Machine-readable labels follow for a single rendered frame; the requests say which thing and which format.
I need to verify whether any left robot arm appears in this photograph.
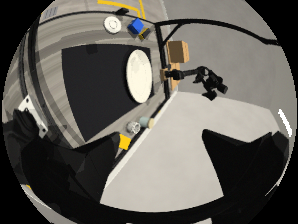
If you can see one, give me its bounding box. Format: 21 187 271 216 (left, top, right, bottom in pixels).
165 66 228 94

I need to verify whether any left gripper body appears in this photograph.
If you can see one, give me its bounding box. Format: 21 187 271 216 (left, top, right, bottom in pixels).
196 73 217 101

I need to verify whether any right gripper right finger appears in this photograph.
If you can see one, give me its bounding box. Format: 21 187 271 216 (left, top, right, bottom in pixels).
202 129 272 196

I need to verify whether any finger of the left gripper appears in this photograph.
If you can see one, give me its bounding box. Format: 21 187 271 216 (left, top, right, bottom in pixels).
202 90 214 99
193 74 202 83

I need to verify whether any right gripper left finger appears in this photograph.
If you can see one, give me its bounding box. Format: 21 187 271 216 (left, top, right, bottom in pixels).
41 132 121 203

